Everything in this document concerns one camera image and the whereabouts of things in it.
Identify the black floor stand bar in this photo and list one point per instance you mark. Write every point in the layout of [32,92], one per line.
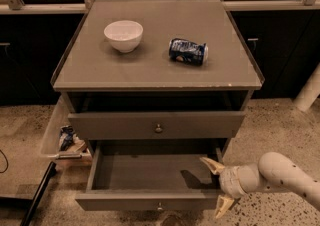
[50,172]

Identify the white pole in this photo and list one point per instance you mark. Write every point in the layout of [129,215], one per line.
[309,92]

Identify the grey top drawer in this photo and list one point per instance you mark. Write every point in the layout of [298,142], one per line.
[156,125]

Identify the white ceramic bowl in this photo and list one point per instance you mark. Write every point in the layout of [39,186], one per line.
[124,35]

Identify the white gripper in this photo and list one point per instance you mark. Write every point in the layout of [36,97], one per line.
[229,180]

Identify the crushed blue soda can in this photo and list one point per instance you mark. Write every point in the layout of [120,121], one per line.
[188,52]

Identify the grey drawer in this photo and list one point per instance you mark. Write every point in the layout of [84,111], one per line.
[156,125]
[151,175]

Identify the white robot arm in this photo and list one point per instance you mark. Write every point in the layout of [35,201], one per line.
[273,172]

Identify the grey drawer cabinet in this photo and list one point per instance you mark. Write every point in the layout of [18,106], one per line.
[95,77]

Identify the blue snack bag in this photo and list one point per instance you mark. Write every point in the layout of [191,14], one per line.
[66,137]

